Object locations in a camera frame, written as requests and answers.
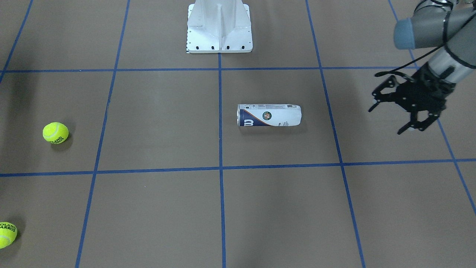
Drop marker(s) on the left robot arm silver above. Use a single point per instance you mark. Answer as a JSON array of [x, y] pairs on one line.
[[450, 34]]

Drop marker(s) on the white tennis ball can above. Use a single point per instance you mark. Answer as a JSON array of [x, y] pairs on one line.
[[268, 115]]

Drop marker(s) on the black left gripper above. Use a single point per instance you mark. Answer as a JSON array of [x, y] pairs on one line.
[[419, 97]]

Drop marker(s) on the white pedestal column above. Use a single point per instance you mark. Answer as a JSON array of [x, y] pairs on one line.
[[219, 26]]

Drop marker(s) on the tennis ball far yellow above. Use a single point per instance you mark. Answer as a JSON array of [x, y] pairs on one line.
[[8, 234]]

